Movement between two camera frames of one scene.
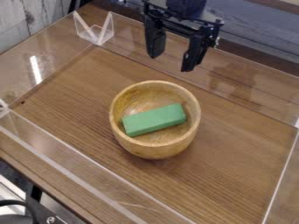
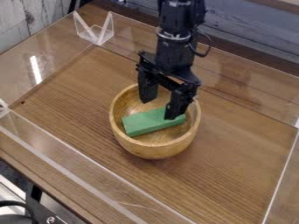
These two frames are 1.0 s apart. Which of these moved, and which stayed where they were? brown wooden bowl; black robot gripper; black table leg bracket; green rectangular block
Moved: black robot gripper
Stayed: green rectangular block; black table leg bracket; brown wooden bowl
